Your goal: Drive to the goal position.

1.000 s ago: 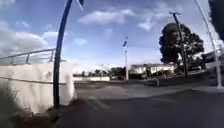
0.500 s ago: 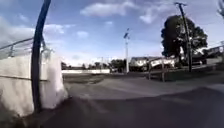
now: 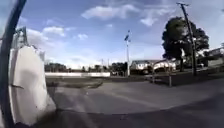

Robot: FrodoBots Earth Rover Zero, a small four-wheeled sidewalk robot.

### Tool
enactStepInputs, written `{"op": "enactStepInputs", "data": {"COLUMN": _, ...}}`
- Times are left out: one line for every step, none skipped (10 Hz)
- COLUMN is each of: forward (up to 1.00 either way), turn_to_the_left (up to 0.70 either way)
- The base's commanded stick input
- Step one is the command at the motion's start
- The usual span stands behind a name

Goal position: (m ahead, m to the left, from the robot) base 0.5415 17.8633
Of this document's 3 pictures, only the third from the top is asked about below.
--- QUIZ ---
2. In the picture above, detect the pale street light pole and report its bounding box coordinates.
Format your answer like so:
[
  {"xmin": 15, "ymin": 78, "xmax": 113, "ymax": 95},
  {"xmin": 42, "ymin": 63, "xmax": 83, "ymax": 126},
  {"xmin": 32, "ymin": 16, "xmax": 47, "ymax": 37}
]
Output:
[{"xmin": 124, "ymin": 29, "xmax": 132, "ymax": 78}]

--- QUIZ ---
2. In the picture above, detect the low white house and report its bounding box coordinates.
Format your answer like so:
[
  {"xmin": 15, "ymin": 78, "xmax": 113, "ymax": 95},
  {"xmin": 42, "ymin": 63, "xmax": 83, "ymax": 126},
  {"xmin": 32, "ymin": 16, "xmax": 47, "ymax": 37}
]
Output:
[{"xmin": 129, "ymin": 59, "xmax": 178, "ymax": 75}]

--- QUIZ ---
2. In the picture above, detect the grey asphalt road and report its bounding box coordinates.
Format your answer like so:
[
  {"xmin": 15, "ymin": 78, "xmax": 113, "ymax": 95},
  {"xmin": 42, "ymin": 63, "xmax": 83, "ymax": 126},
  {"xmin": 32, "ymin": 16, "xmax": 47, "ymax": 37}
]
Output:
[{"xmin": 33, "ymin": 77, "xmax": 224, "ymax": 128}]

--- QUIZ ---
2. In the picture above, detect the distant row of trees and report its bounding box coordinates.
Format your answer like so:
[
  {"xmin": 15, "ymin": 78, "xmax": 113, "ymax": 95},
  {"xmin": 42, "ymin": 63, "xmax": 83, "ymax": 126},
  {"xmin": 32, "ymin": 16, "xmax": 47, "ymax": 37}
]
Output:
[{"xmin": 44, "ymin": 61, "xmax": 129, "ymax": 75}]

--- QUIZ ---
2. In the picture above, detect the large dark tree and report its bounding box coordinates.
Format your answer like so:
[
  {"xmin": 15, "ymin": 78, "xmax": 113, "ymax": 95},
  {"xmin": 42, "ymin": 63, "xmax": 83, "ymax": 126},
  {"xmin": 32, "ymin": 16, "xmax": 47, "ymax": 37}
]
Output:
[{"xmin": 161, "ymin": 16, "xmax": 210, "ymax": 72}]

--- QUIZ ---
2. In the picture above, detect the dark low fence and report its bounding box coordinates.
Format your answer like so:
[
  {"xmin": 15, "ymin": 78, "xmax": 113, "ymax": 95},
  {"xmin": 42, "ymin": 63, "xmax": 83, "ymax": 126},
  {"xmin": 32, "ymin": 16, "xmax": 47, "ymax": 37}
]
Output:
[{"xmin": 145, "ymin": 66, "xmax": 224, "ymax": 88}]

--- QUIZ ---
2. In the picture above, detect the leaning utility pole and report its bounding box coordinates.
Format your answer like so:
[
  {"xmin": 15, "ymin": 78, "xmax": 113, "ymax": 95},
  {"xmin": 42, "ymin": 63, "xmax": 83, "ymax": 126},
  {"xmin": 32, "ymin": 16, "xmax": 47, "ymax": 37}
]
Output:
[{"xmin": 176, "ymin": 1, "xmax": 198, "ymax": 77}]

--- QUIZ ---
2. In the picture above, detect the building behind tree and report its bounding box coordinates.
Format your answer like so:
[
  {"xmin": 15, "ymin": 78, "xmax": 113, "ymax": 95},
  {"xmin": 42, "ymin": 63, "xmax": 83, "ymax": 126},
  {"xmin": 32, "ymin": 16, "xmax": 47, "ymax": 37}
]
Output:
[{"xmin": 198, "ymin": 46, "xmax": 224, "ymax": 69}]

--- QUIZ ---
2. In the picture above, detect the dark curved pole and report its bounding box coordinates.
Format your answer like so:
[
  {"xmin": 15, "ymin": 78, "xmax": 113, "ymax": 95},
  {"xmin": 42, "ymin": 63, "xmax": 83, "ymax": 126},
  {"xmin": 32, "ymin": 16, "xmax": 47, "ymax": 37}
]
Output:
[{"xmin": 0, "ymin": 0, "xmax": 28, "ymax": 128}]

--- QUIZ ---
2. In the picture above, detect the long white wall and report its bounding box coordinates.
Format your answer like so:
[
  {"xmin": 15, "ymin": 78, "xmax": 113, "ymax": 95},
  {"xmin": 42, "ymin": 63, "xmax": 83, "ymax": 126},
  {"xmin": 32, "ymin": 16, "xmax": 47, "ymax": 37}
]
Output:
[{"xmin": 44, "ymin": 71, "xmax": 111, "ymax": 78}]

